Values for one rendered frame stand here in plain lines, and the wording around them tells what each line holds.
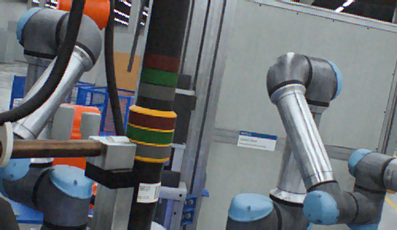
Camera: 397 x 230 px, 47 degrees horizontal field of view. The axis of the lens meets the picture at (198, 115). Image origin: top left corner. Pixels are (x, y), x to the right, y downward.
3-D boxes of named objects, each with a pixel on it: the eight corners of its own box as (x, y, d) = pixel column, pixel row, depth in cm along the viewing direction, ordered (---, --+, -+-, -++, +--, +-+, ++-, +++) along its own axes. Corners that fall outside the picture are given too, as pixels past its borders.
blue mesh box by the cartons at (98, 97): (66, 149, 700) (76, 86, 690) (98, 139, 824) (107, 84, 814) (121, 161, 687) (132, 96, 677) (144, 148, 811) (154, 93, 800)
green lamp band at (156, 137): (145, 144, 39) (148, 131, 39) (114, 133, 42) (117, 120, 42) (181, 144, 42) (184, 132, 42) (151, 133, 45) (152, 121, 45)
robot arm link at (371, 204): (328, 224, 112) (337, 180, 111) (359, 222, 118) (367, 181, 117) (353, 237, 106) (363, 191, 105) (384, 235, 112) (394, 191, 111)
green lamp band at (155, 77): (156, 85, 39) (158, 70, 39) (131, 78, 41) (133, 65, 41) (184, 88, 42) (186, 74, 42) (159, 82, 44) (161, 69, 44)
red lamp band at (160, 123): (148, 129, 39) (150, 116, 39) (117, 119, 42) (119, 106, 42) (184, 131, 42) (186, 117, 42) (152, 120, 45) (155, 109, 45)
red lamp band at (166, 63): (158, 69, 39) (160, 55, 39) (133, 64, 41) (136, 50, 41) (186, 73, 42) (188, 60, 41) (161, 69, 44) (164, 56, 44)
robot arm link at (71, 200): (70, 230, 117) (78, 179, 115) (28, 216, 121) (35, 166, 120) (97, 219, 128) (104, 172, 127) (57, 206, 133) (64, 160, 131)
